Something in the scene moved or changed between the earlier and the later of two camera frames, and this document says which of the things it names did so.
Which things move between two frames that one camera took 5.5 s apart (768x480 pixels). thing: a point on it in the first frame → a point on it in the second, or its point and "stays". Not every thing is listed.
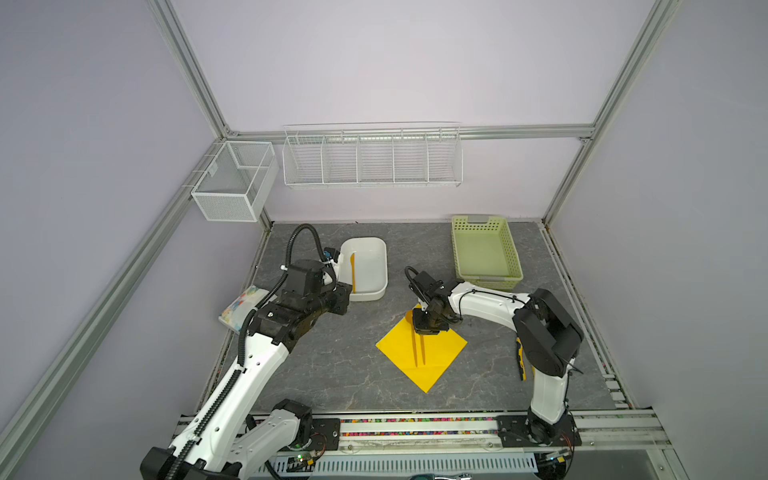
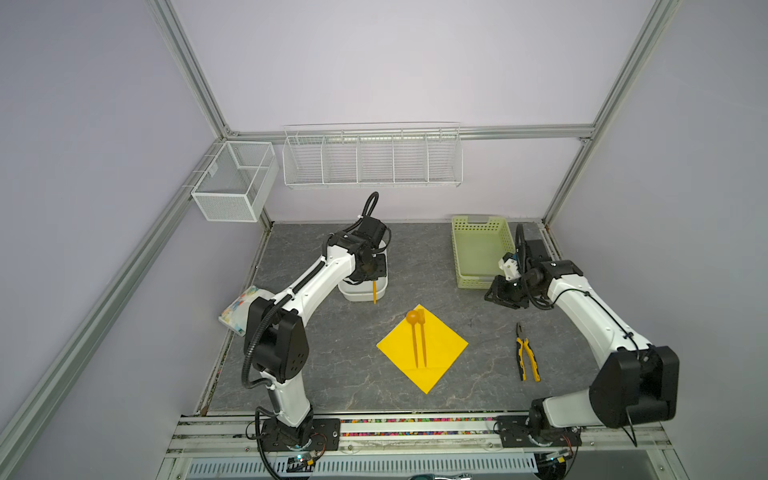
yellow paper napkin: x=440 y=350 stays
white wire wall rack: x=373 y=154 stays
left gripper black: x=341 y=291 → x=380 y=271
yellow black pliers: x=521 y=359 stays
